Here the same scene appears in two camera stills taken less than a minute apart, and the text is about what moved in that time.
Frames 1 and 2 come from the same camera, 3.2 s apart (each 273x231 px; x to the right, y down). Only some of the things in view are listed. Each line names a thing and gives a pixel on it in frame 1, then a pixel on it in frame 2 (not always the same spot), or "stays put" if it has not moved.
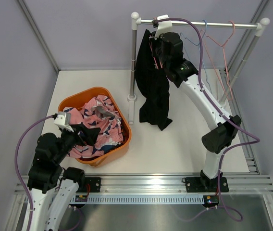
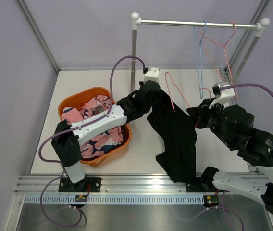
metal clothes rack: [262, 25] stays put
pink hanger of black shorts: [155, 19] to [165, 74]
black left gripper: [92, 133] to [140, 82]
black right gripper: [155, 42] to [199, 113]
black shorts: [153, 83] to [177, 131]
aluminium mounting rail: [166, 185] stays put
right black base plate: [194, 185] stays put
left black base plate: [94, 185] stays put
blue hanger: [201, 52] to [201, 60]
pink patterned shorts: [99, 112] stays put
